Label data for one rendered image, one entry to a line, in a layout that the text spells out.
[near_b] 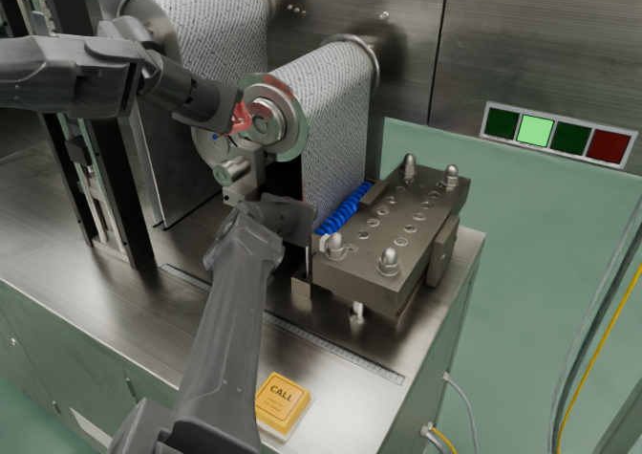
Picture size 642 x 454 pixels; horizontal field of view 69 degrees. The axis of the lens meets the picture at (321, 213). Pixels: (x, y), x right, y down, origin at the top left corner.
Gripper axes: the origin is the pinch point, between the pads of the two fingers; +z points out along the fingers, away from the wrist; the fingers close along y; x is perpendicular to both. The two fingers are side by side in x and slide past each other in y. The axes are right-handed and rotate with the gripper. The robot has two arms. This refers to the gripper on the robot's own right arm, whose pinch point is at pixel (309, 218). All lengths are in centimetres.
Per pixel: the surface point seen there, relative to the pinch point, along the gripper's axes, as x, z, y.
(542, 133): 25.6, 19.9, 31.4
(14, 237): -25, -10, -66
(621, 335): -31, 157, 78
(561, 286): -21, 172, 52
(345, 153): 12.8, 7.2, 0.3
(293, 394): -24.2, -12.9, 11.5
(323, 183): 6.7, 1.3, 0.3
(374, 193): 6.5, 14.3, 5.5
